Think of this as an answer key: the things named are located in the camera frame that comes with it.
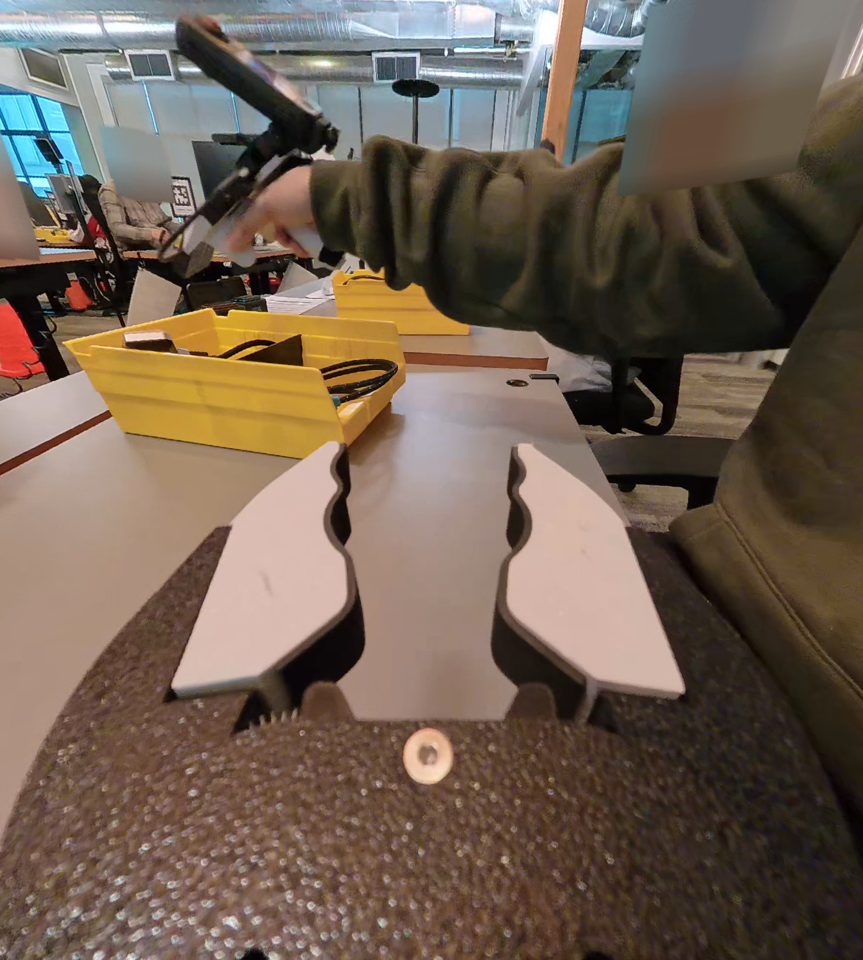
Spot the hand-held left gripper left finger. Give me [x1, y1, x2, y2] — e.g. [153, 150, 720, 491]
[170, 440, 367, 700]

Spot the black monitor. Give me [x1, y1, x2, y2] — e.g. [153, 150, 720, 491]
[190, 139, 254, 198]

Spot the yellow plastic bin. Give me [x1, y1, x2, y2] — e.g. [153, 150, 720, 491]
[62, 306, 408, 460]
[331, 268, 472, 337]

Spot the grey desk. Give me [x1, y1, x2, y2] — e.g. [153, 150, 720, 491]
[0, 364, 632, 942]

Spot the wooden pillar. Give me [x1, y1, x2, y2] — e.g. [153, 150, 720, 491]
[539, 0, 589, 163]

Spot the person's olive sweatshirt torso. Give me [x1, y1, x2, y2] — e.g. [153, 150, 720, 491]
[670, 45, 863, 880]

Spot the black hub cable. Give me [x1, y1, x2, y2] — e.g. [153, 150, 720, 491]
[317, 357, 401, 411]

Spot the black floor lamp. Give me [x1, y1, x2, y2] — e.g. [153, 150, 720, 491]
[391, 76, 441, 145]

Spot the orange traffic cone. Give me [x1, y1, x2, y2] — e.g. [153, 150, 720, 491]
[0, 301, 48, 379]

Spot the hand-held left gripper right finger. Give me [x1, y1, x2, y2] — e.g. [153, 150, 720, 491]
[491, 442, 687, 702]

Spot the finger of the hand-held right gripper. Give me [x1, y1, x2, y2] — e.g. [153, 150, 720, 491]
[178, 216, 217, 279]

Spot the black office chair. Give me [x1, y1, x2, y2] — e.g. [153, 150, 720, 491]
[566, 355, 736, 513]

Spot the grey panel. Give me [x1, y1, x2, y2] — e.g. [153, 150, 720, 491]
[126, 267, 183, 328]

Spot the person's right hand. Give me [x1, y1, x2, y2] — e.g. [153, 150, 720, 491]
[223, 165, 319, 258]

